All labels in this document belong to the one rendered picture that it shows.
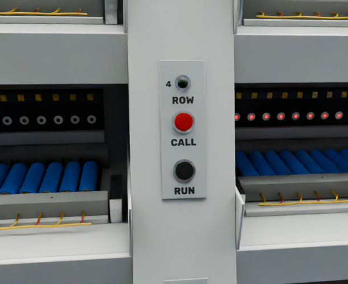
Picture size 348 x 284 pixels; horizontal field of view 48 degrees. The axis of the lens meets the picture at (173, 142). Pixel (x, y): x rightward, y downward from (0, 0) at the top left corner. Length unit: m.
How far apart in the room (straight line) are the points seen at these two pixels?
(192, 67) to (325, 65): 0.13
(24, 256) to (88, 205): 0.07
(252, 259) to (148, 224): 0.10
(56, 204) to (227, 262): 0.17
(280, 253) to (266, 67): 0.17
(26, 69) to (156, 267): 0.21
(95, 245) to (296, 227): 0.20
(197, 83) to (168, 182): 0.09
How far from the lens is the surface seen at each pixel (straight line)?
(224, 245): 0.37
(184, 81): 0.34
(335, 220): 0.45
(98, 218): 0.40
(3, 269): 0.38
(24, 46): 0.37
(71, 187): 0.43
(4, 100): 0.52
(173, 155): 0.35
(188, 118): 0.34
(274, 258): 0.39
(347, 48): 0.41
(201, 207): 0.36
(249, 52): 0.37
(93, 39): 0.36
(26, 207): 0.41
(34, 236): 0.40
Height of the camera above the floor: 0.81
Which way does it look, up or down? 3 degrees down
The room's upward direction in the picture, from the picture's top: 1 degrees counter-clockwise
